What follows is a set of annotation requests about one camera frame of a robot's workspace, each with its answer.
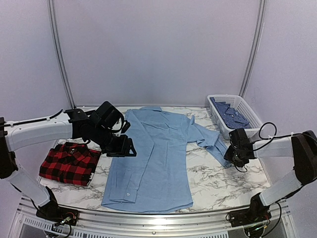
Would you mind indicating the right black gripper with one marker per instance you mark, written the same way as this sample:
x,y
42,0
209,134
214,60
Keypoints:
x,y
227,157

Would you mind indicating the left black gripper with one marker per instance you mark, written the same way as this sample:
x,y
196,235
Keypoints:
x,y
122,149

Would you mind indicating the light blue long sleeve shirt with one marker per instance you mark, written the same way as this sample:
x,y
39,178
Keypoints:
x,y
155,181

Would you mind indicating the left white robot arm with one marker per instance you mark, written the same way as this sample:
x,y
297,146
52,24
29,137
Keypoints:
x,y
105,126

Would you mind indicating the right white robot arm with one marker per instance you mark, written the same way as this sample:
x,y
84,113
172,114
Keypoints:
x,y
301,148

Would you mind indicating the blue patterned shirt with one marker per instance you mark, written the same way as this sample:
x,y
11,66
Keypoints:
x,y
231,117

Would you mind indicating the white plastic basket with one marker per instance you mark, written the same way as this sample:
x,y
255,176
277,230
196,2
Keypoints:
x,y
241,106

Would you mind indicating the red black plaid shirt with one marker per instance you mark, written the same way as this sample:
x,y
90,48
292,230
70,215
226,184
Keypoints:
x,y
71,163

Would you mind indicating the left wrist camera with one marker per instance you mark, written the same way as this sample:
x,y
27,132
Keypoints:
x,y
125,126

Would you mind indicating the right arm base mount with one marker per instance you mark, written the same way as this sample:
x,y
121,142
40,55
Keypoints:
x,y
245,217

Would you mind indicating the aluminium front frame rail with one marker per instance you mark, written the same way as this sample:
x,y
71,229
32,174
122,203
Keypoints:
x,y
103,224

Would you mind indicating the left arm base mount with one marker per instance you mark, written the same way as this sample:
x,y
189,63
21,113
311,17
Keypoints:
x,y
59,215

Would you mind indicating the right aluminium wall post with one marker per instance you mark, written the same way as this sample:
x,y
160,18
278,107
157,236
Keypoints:
x,y
254,47

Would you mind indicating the aluminium wall post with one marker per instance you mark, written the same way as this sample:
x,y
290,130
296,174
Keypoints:
x,y
58,52
254,47

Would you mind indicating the left aluminium wall post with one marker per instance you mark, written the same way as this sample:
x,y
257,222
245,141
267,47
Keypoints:
x,y
58,52

